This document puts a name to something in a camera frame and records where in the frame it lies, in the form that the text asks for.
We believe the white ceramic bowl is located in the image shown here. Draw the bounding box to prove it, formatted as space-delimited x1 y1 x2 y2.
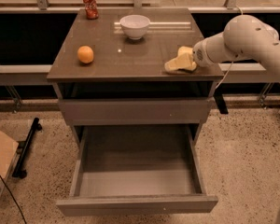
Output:
119 15 150 40

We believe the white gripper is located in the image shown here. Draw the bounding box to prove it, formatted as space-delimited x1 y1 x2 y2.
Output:
164 39 213 73

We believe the black cable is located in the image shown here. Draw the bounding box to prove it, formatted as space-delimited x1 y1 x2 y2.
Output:
0 151 28 224

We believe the white power cable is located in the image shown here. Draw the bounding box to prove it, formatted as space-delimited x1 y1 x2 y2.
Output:
214 5 245 91

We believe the grey drawer cabinet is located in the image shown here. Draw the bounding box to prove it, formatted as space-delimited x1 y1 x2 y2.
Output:
48 8 223 140

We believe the yellow sponge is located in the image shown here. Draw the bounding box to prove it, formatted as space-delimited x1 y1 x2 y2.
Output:
177 47 197 71

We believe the red soda can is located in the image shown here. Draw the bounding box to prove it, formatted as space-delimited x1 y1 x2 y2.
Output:
83 0 99 20

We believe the open grey middle drawer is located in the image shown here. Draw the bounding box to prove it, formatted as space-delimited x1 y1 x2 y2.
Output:
57 124 218 216

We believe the closed grey top drawer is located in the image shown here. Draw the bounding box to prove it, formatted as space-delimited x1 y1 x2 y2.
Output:
59 98 211 126

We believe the black metal stand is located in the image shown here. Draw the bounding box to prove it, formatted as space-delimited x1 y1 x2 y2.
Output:
12 118 42 179

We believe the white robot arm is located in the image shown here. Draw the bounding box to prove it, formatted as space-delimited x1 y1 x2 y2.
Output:
171 15 280 224

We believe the orange fruit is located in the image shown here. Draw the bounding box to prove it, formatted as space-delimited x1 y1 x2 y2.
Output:
77 46 94 63

